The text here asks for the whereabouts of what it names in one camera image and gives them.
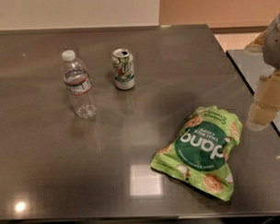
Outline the clear plastic water bottle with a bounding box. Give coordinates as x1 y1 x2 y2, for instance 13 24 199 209
61 50 97 120

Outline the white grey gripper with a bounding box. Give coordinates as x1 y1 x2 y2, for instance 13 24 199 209
246 12 280 131

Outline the green white soda can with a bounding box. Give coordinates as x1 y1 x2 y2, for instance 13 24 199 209
112 47 134 90

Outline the green rice chips bag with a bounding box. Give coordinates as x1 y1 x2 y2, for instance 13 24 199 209
151 106 243 201

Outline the grey side table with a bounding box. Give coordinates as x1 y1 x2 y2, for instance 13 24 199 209
227 50 280 136

